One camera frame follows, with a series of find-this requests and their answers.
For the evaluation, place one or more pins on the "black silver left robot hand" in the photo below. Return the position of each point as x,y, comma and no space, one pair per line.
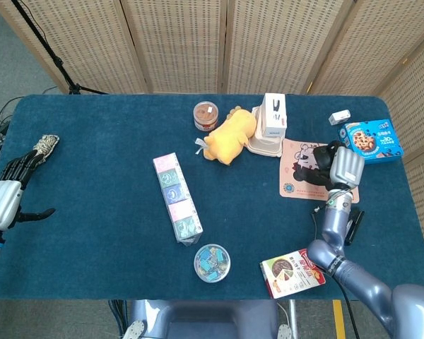
1,203

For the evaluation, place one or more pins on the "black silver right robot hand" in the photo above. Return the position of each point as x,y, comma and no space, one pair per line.
348,166

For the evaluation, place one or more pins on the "black computer mouse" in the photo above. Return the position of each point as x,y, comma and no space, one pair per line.
321,157

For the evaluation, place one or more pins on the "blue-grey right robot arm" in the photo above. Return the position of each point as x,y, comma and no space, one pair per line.
334,219

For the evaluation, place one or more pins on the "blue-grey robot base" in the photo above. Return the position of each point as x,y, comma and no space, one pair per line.
205,319

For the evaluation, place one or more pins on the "pink cartoon mouse pad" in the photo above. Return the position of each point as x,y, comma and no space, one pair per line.
297,192

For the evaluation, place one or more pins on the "blue cookie box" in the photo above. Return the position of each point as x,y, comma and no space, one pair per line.
369,143

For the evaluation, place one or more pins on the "small white charger box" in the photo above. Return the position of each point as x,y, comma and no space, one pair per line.
339,117

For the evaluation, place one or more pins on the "black stapler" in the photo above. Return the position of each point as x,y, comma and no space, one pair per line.
355,226

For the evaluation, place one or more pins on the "beige lunch container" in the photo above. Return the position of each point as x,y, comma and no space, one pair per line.
265,146

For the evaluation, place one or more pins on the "white box with black print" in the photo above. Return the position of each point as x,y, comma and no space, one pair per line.
273,116

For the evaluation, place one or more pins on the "blue table carpet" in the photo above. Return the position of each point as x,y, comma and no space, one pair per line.
92,247

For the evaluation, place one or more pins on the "yellow plush toy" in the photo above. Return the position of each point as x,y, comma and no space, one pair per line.
229,137

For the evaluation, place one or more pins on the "red white snack packet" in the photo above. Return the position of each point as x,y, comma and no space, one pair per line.
289,277

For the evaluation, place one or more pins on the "black tripod stand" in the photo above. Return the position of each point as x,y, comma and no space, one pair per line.
58,63

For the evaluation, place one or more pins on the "round brown snack jar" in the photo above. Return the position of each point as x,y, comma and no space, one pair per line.
205,114

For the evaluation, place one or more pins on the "metal table leg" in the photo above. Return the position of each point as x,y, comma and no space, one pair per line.
292,318

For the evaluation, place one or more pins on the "clear tub of binder clips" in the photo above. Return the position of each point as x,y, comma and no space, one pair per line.
212,263

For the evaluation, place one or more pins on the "long pack of tissue packets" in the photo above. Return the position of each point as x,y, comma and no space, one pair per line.
176,197

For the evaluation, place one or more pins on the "woven folding screen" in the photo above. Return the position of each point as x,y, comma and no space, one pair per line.
176,42

